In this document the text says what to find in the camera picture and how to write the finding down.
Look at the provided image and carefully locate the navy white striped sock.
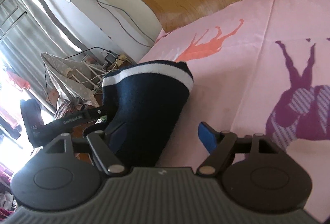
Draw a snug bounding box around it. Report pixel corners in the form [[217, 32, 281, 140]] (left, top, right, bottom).
[[102, 60, 193, 167]]

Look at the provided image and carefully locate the polka dot ironing board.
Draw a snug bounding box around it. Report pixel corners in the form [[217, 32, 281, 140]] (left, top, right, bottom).
[[41, 53, 104, 107]]

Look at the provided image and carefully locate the pink printed bed sheet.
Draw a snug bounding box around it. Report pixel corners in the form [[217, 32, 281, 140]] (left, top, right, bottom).
[[143, 0, 329, 222]]

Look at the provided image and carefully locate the black wall cable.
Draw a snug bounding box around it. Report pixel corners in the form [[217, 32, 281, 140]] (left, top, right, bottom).
[[36, 0, 156, 49]]

